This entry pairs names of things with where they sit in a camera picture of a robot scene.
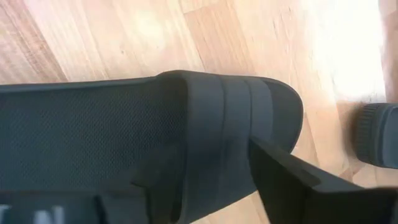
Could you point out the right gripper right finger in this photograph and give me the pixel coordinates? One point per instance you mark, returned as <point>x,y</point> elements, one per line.
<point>286,186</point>

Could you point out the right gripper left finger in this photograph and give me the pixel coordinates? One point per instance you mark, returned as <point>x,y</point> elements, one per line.
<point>124,208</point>

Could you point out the black slide sandal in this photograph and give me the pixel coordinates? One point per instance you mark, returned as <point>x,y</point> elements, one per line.
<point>93,130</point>
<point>379,137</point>

